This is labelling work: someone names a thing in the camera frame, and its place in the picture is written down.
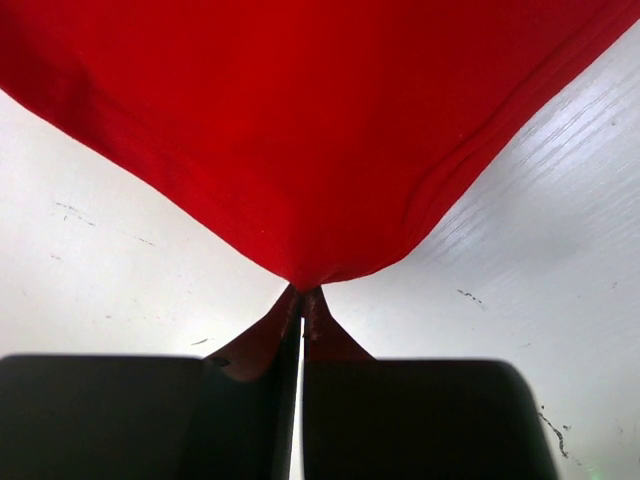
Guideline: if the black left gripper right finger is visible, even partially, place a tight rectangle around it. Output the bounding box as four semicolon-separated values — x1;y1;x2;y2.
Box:
302;285;561;480

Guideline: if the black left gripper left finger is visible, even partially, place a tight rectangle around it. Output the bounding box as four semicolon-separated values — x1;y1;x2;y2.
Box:
1;287;301;479

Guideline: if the bright red t shirt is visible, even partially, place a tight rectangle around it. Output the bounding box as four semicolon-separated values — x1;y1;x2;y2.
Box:
0;0;640;292

